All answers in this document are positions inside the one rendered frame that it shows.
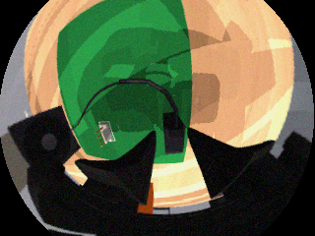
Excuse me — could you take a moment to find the green circuit board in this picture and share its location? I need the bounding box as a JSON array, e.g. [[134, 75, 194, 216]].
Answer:
[[56, 0, 193, 164]]

